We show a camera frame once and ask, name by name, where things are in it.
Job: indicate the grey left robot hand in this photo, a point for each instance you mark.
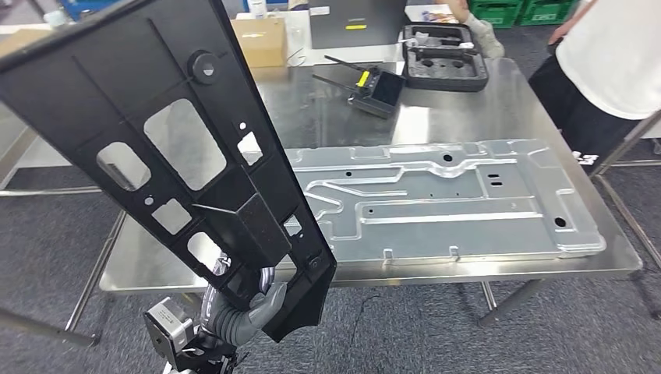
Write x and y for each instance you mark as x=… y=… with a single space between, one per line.
x=271 y=307

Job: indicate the long black plastic car part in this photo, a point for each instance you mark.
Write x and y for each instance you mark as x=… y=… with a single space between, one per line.
x=103 y=103

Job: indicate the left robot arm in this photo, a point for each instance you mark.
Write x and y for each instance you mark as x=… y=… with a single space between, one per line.
x=227 y=320

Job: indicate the silver stamped metal panel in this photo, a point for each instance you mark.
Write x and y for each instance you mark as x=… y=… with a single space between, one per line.
x=439 y=227

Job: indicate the black remote controller with antennas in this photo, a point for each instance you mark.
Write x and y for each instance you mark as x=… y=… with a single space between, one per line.
x=384 y=90

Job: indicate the brown cardboard box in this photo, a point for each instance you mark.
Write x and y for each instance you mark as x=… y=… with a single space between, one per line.
x=23 y=44
x=261 y=44

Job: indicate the dark grey flat case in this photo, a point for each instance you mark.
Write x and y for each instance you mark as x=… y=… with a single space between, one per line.
x=361 y=38

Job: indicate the black foam case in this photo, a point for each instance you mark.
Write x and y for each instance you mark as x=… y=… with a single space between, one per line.
x=444 y=77

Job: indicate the white bottle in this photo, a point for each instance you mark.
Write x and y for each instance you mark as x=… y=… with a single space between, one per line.
x=256 y=8

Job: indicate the small white tool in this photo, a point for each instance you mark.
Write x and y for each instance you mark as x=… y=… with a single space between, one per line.
x=439 y=47

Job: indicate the printed paper sheet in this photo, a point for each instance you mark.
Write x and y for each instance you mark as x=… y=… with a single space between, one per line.
x=428 y=13

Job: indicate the blue plastic bin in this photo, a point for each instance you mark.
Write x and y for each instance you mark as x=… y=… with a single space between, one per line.
x=88 y=8

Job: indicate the green plastic crate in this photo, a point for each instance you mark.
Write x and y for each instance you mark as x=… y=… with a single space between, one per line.
x=547 y=11
x=495 y=13

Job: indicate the person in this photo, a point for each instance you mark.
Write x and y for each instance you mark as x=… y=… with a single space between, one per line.
x=609 y=62

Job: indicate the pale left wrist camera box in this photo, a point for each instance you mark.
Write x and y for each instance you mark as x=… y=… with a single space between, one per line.
x=168 y=325

